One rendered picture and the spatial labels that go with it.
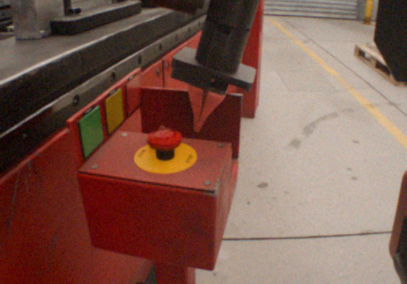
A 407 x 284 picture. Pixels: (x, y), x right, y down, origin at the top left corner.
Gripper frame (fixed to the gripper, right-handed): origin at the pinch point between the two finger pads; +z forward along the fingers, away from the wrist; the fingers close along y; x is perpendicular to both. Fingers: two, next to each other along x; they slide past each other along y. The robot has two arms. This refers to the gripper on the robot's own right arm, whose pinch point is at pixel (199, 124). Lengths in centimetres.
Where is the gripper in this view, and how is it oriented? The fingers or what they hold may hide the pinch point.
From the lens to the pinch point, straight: 49.2
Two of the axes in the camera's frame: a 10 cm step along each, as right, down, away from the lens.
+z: -2.5, 8.5, 4.7
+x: -2.2, 4.2, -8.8
